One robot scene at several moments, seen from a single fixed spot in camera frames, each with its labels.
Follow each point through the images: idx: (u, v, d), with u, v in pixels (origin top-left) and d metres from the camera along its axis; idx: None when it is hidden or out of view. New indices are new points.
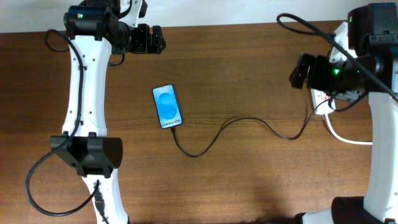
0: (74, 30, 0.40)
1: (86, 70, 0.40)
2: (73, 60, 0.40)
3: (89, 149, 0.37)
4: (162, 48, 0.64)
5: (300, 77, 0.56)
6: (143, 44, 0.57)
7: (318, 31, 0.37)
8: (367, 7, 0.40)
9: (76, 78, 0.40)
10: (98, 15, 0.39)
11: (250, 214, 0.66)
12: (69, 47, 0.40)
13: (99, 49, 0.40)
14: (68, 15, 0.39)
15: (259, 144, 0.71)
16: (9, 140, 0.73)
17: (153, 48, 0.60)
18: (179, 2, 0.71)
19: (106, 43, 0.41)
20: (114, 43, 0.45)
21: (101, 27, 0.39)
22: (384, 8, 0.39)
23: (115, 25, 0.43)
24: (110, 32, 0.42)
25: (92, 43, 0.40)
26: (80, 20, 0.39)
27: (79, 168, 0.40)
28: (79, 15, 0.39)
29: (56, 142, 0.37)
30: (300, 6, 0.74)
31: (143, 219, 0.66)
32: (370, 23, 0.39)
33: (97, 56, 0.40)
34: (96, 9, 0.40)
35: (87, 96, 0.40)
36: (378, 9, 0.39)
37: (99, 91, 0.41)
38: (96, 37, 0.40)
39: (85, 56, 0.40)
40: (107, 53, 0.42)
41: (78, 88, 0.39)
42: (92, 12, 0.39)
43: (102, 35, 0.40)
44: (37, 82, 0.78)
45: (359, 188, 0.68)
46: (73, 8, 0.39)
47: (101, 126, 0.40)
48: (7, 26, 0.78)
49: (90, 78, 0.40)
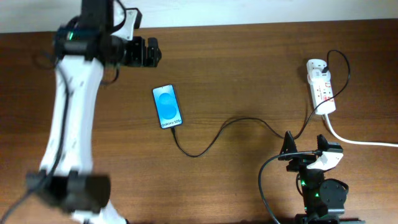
0: (63, 51, 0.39)
1: (72, 96, 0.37)
2: (60, 85, 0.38)
3: (68, 188, 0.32)
4: (158, 60, 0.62)
5: (299, 147, 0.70)
6: (138, 58, 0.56)
7: (286, 145, 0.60)
8: (311, 186, 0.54)
9: (60, 103, 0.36)
10: (88, 37, 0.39)
11: (250, 214, 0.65)
12: (57, 71, 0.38)
13: (88, 72, 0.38)
14: (59, 37, 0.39)
15: (258, 144, 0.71)
16: (9, 139, 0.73)
17: (149, 61, 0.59)
18: (179, 2, 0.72)
19: (96, 66, 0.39)
20: (106, 64, 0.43)
21: (91, 48, 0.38)
22: (334, 205, 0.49)
23: (107, 45, 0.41)
24: (100, 54, 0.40)
25: (81, 66, 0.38)
26: (70, 42, 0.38)
27: (61, 209, 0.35)
28: (69, 37, 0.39)
29: (33, 182, 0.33)
30: (298, 7, 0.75)
31: (144, 219, 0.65)
32: (324, 205, 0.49)
33: (85, 80, 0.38)
34: (87, 30, 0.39)
35: (73, 126, 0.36)
36: (331, 205, 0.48)
37: (86, 118, 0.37)
38: (86, 60, 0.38)
39: (73, 81, 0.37)
40: (97, 77, 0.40)
41: (62, 117, 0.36)
42: (83, 33, 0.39)
43: (92, 57, 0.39)
44: (38, 83, 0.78)
45: (360, 188, 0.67)
46: (64, 30, 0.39)
47: (84, 161, 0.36)
48: (11, 27, 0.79)
49: (76, 105, 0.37)
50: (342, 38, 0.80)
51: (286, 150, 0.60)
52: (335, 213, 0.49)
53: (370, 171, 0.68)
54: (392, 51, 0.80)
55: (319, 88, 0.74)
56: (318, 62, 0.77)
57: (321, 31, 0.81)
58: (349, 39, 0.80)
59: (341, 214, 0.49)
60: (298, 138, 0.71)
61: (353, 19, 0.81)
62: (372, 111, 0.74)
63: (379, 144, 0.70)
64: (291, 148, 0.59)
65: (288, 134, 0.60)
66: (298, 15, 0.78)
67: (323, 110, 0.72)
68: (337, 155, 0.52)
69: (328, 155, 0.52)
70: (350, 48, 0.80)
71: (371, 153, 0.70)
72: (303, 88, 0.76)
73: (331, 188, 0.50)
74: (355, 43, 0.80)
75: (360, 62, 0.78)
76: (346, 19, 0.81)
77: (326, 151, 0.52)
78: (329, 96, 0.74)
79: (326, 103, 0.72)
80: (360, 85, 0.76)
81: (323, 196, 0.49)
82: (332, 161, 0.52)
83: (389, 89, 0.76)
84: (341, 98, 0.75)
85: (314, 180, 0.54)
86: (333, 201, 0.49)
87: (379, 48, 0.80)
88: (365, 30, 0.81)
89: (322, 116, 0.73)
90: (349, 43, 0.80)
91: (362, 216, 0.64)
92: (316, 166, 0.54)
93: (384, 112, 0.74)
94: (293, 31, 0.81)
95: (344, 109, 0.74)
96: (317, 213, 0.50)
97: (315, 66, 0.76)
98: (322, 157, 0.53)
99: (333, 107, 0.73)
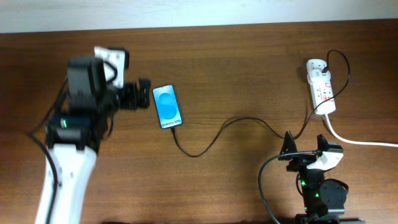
0: (55, 137, 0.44)
1: (60, 186, 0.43)
2: (49, 175, 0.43)
3: None
4: (146, 100, 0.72)
5: (300, 147, 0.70)
6: (132, 102, 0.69)
7: (286, 146, 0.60)
8: (311, 186, 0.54)
9: (49, 195, 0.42)
10: (80, 126, 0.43)
11: (251, 214, 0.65)
12: (47, 158, 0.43)
13: (79, 163, 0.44)
14: (52, 124, 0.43)
15: (259, 144, 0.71)
16: (7, 139, 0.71)
17: (140, 101, 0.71)
18: (179, 2, 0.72)
19: (87, 154, 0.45)
20: (96, 144, 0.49)
21: (83, 139, 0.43)
22: (334, 205, 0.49)
23: (96, 129, 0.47)
24: (94, 134, 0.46)
25: (73, 155, 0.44)
26: (63, 129, 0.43)
27: None
28: (62, 124, 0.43)
29: None
30: (298, 6, 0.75)
31: (144, 219, 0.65)
32: (324, 205, 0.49)
33: (75, 172, 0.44)
34: (81, 117, 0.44)
35: (58, 218, 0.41)
36: (331, 205, 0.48)
37: (73, 206, 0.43)
38: (78, 148, 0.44)
39: (62, 173, 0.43)
40: (88, 165, 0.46)
41: (49, 211, 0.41)
42: (74, 121, 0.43)
43: (84, 145, 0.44)
44: (37, 82, 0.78)
45: (360, 188, 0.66)
46: (57, 117, 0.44)
47: None
48: (12, 26, 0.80)
49: (63, 196, 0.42)
50: (342, 38, 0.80)
51: (286, 150, 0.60)
52: (335, 213, 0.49)
53: (370, 171, 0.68)
54: (392, 51, 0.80)
55: (319, 88, 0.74)
56: (318, 62, 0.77)
57: (321, 31, 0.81)
58: (348, 39, 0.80)
59: (341, 214, 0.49)
60: (298, 138, 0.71)
61: (353, 19, 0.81)
62: (372, 111, 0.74)
63: (379, 144, 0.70)
64: (291, 148, 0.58)
65: (288, 135, 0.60)
66: (298, 15, 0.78)
67: (323, 111, 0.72)
68: (337, 155, 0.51)
69: (328, 155, 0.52)
70: (349, 48, 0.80)
71: (371, 153, 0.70)
72: (303, 88, 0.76)
73: (330, 188, 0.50)
74: (354, 44, 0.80)
75: (360, 63, 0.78)
76: (346, 19, 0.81)
77: (326, 152, 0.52)
78: (330, 96, 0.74)
79: (326, 103, 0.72)
80: (360, 85, 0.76)
81: (323, 196, 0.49)
82: (332, 162, 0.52)
83: (388, 89, 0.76)
84: (341, 98, 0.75)
85: (313, 180, 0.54)
86: (333, 201, 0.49)
87: (379, 48, 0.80)
88: (365, 31, 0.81)
89: (322, 116, 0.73)
90: (349, 43, 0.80)
91: (362, 216, 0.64)
92: (316, 166, 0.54)
93: (384, 112, 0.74)
94: (293, 31, 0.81)
95: (344, 109, 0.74)
96: (317, 213, 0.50)
97: (315, 66, 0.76)
98: (322, 158, 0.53)
99: (333, 107, 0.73)
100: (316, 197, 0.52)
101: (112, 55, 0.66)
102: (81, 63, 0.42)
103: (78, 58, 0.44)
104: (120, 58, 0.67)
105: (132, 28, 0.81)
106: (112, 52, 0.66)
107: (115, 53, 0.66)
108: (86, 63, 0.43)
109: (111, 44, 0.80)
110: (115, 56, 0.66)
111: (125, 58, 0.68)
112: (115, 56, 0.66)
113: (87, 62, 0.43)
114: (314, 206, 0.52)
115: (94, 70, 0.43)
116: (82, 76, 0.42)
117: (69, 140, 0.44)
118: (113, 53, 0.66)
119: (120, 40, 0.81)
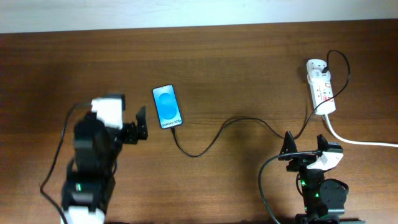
0: (70, 201, 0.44)
1: None
2: None
3: None
4: (144, 132, 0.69)
5: (300, 147, 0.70)
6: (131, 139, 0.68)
7: (286, 145, 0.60)
8: (311, 186, 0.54)
9: None
10: (95, 188, 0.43)
11: (251, 214, 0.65)
12: (63, 218, 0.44)
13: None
14: (68, 188, 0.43)
15: (259, 144, 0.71)
16: (8, 139, 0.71)
17: (140, 134, 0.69)
18: (179, 2, 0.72)
19: (99, 215, 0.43)
20: (107, 203, 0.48)
21: (96, 201, 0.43)
22: (334, 205, 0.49)
23: (107, 191, 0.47)
24: (104, 195, 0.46)
25: (86, 219, 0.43)
26: (78, 193, 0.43)
27: None
28: (78, 188, 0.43)
29: None
30: (299, 6, 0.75)
31: (144, 220, 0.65)
32: (324, 205, 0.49)
33: None
34: (94, 180, 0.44)
35: None
36: (331, 205, 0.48)
37: None
38: (91, 210, 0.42)
39: None
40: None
41: None
42: (89, 184, 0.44)
43: (96, 208, 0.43)
44: (37, 82, 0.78)
45: (359, 188, 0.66)
46: (72, 180, 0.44)
47: None
48: (12, 27, 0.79)
49: None
50: (342, 38, 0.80)
51: (286, 150, 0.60)
52: (335, 213, 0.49)
53: (370, 172, 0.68)
54: (392, 51, 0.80)
55: (319, 88, 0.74)
56: (318, 62, 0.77)
57: (321, 32, 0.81)
58: (348, 40, 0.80)
59: (341, 214, 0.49)
60: (298, 138, 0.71)
61: (352, 20, 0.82)
62: (372, 111, 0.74)
63: (379, 144, 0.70)
64: (291, 148, 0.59)
65: (288, 135, 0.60)
66: (299, 15, 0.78)
67: (323, 111, 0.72)
68: (337, 156, 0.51)
69: (328, 155, 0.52)
70: (349, 48, 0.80)
71: (370, 153, 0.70)
72: (303, 88, 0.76)
73: (331, 188, 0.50)
74: (354, 44, 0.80)
75: (360, 63, 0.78)
76: (346, 19, 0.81)
77: (326, 152, 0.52)
78: (330, 96, 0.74)
79: (326, 104, 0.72)
80: (360, 85, 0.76)
81: (323, 196, 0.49)
82: (332, 161, 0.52)
83: (388, 89, 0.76)
84: (341, 98, 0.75)
85: (313, 180, 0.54)
86: (333, 201, 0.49)
87: (379, 48, 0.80)
88: (365, 31, 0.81)
89: (322, 116, 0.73)
90: (349, 43, 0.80)
91: (362, 216, 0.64)
92: (316, 166, 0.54)
93: (384, 112, 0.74)
94: (293, 31, 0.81)
95: (344, 109, 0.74)
96: (317, 213, 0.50)
97: (315, 66, 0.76)
98: (322, 158, 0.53)
99: (333, 107, 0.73)
100: (316, 197, 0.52)
101: (109, 104, 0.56)
102: (85, 133, 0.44)
103: (81, 126, 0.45)
104: (118, 105, 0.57)
105: (132, 28, 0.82)
106: (109, 101, 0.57)
107: (112, 101, 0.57)
108: (90, 131, 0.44)
109: (111, 45, 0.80)
110: (113, 104, 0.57)
111: (121, 102, 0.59)
112: (112, 105, 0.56)
113: (90, 129, 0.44)
114: (314, 206, 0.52)
115: (97, 138, 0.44)
116: (87, 147, 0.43)
117: (83, 203, 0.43)
118: (110, 102, 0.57)
119: (120, 41, 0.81)
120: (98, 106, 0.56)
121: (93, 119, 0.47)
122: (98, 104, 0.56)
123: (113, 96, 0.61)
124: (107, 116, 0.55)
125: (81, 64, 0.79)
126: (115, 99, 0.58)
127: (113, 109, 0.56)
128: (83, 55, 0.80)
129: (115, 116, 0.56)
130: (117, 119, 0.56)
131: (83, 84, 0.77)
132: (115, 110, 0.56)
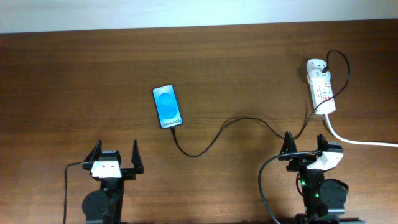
0: None
1: None
2: None
3: None
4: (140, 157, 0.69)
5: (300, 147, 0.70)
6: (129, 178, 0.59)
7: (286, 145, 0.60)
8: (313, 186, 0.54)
9: None
10: None
11: (252, 214, 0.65)
12: None
13: None
14: None
15: (258, 144, 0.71)
16: (9, 139, 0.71)
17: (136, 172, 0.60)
18: (179, 3, 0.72)
19: None
20: None
21: None
22: (334, 205, 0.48)
23: None
24: None
25: None
26: None
27: None
28: None
29: None
30: (298, 7, 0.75)
31: (144, 219, 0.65)
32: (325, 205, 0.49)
33: None
34: None
35: None
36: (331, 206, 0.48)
37: None
38: None
39: None
40: None
41: None
42: None
43: None
44: (37, 81, 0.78)
45: (360, 188, 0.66)
46: None
47: None
48: (12, 27, 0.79)
49: None
50: (341, 39, 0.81)
51: (286, 150, 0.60)
52: (334, 213, 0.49)
53: (370, 172, 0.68)
54: (391, 51, 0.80)
55: (319, 88, 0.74)
56: (318, 62, 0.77)
57: (320, 32, 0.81)
58: (347, 40, 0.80)
59: (341, 214, 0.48)
60: (298, 138, 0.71)
61: (352, 20, 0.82)
62: (372, 111, 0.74)
63: (379, 144, 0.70)
64: (291, 147, 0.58)
65: (288, 135, 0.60)
66: (298, 15, 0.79)
67: (323, 111, 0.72)
68: (337, 155, 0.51)
69: (328, 155, 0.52)
70: (350, 48, 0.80)
71: (371, 153, 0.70)
72: (303, 88, 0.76)
73: (331, 188, 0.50)
74: (354, 44, 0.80)
75: (359, 63, 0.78)
76: (346, 20, 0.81)
77: (326, 151, 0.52)
78: (331, 96, 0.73)
79: (326, 104, 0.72)
80: (360, 85, 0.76)
81: (323, 196, 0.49)
82: (332, 161, 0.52)
83: (388, 89, 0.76)
84: (341, 98, 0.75)
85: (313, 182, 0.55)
86: (333, 201, 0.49)
87: (378, 48, 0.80)
88: (364, 31, 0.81)
89: (322, 116, 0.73)
90: (349, 43, 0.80)
91: (362, 216, 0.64)
92: (316, 166, 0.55)
93: (384, 112, 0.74)
94: (293, 31, 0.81)
95: (344, 109, 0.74)
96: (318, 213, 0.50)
97: (315, 66, 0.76)
98: (322, 158, 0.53)
99: (333, 106, 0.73)
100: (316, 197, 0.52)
101: (107, 167, 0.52)
102: (93, 213, 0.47)
103: (87, 206, 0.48)
104: (117, 167, 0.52)
105: (132, 28, 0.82)
106: (106, 163, 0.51)
107: (109, 163, 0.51)
108: (97, 211, 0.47)
109: (111, 45, 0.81)
110: (111, 166, 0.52)
111: (119, 160, 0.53)
112: (111, 167, 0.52)
113: (97, 208, 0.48)
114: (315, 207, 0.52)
115: (105, 214, 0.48)
116: None
117: None
118: (107, 165, 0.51)
119: (120, 41, 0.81)
120: (94, 171, 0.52)
121: (96, 195, 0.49)
122: (94, 168, 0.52)
123: (107, 153, 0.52)
124: (107, 174, 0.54)
125: (81, 64, 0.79)
126: (111, 162, 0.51)
127: (111, 170, 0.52)
128: (83, 56, 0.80)
129: (114, 173, 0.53)
130: (117, 174, 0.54)
131: (83, 84, 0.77)
132: (114, 170, 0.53)
